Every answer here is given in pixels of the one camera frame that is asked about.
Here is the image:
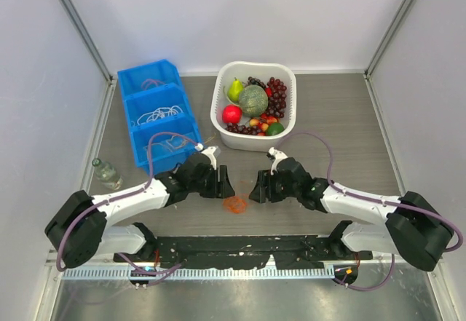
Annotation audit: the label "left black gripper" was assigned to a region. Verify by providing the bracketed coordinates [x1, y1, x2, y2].
[189, 165, 234, 198]

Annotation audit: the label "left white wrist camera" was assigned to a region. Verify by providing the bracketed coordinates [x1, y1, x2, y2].
[194, 143, 221, 170]

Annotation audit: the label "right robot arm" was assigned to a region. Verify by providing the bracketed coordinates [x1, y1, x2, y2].
[249, 157, 454, 272]

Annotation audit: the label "red yellow cherries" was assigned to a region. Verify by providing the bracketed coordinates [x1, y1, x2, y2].
[248, 114, 280, 136]

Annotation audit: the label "blue plastic compartment bin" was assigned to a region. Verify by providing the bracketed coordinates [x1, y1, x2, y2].
[117, 60, 202, 173]

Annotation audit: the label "dark red grape bunch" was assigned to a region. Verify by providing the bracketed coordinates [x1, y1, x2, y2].
[265, 77, 288, 119]

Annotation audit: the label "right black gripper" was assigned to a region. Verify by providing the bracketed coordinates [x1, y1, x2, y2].
[249, 168, 300, 203]

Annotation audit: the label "red apple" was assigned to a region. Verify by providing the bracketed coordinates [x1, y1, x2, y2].
[221, 105, 242, 124]

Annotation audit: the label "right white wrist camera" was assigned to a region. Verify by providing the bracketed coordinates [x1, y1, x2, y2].
[266, 147, 288, 175]

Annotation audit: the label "green netted melon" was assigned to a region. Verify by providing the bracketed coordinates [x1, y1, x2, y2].
[238, 85, 269, 117]

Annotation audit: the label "green pear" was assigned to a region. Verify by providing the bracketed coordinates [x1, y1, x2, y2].
[227, 79, 244, 103]

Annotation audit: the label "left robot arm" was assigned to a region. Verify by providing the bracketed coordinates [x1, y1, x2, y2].
[44, 147, 235, 272]

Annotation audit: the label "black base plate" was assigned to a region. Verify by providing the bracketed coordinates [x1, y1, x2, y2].
[128, 235, 373, 270]

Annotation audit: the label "small dark grape bunch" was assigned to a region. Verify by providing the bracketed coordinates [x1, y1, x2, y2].
[226, 124, 264, 136]

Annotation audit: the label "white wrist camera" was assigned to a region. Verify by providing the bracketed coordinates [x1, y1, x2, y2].
[266, 147, 288, 175]
[194, 143, 221, 170]

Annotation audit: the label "white plastic fruit basket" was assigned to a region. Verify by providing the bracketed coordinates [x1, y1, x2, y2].
[210, 61, 297, 151]

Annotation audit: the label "clear glass bottle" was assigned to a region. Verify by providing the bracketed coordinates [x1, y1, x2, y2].
[92, 158, 123, 191]

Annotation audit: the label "white slotted cable duct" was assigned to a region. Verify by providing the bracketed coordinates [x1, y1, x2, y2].
[63, 265, 335, 281]

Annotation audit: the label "green lime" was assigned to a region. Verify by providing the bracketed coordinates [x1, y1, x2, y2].
[266, 122, 285, 136]

